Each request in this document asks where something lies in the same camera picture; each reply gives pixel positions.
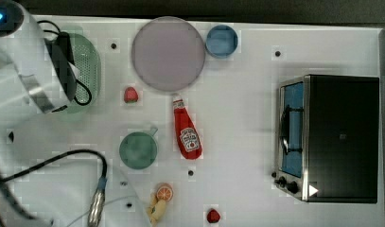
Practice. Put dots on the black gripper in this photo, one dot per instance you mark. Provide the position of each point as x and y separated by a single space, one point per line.
61 54

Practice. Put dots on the green plastic strainer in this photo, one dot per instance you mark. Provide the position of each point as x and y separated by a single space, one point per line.
87 60

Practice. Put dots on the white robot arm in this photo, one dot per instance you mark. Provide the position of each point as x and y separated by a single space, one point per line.
36 76

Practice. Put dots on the red strawberry toy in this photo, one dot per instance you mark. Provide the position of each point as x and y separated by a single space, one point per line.
130 95

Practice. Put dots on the lilac round plate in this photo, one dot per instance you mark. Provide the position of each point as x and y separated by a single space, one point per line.
168 54

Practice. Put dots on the green mug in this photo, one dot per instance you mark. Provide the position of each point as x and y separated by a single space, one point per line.
138 150

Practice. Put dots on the red ketchup bottle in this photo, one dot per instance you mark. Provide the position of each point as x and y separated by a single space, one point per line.
187 137

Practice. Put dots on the blue cup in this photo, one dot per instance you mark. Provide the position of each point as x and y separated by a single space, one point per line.
221 41

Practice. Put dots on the orange slice toy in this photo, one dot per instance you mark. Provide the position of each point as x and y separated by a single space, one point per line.
164 192

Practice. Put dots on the small red fruit toy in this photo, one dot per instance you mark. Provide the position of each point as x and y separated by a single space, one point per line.
213 216

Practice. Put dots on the black toaster oven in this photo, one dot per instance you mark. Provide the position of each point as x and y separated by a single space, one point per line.
328 138

